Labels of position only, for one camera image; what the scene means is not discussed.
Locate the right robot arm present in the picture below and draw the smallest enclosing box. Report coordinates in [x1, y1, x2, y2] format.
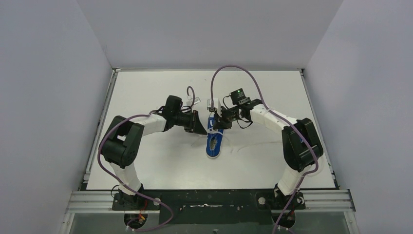
[207, 89, 324, 208]

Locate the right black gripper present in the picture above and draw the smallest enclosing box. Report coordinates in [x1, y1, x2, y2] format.
[214, 105, 241, 130]

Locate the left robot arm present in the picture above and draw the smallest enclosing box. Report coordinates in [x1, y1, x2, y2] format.
[98, 95, 207, 210]

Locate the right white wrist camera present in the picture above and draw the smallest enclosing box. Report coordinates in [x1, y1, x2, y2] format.
[206, 98, 222, 115]

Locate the blue sneaker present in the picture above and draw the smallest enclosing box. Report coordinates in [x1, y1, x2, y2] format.
[206, 113, 224, 159]

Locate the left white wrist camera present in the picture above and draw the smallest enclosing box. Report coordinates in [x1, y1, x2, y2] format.
[187, 96, 201, 106]

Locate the aluminium frame rail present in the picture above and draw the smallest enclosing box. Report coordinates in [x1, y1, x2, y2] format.
[66, 189, 356, 214]

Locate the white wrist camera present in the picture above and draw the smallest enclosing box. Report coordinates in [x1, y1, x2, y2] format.
[206, 98, 222, 115]
[187, 96, 201, 106]

